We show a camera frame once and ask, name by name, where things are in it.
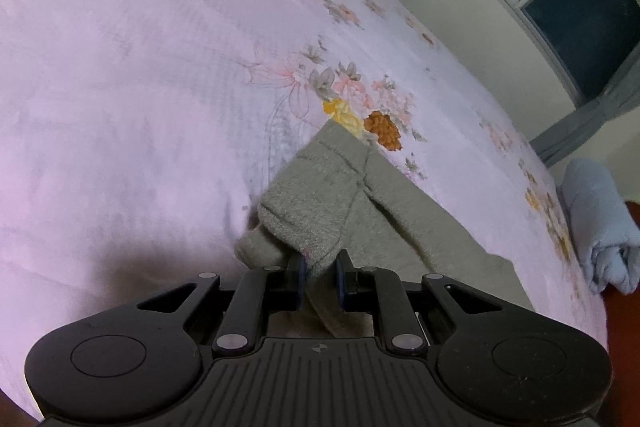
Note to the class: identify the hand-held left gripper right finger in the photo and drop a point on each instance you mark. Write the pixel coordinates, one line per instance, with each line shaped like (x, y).
(341, 282)

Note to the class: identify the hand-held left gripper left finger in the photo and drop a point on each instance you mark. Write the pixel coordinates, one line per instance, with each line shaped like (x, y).
(297, 282)

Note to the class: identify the grey pants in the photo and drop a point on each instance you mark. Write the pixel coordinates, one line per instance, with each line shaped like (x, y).
(320, 187)

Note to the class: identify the pink floral bed sheet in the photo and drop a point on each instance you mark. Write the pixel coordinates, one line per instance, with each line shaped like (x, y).
(150, 107)

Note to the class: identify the light blue rolled quilt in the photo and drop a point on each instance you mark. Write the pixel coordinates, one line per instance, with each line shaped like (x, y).
(600, 227)

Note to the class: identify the red wooden headboard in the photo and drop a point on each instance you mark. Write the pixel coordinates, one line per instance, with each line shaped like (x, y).
(625, 337)

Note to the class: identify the grey curtain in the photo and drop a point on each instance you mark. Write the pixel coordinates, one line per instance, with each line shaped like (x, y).
(590, 127)

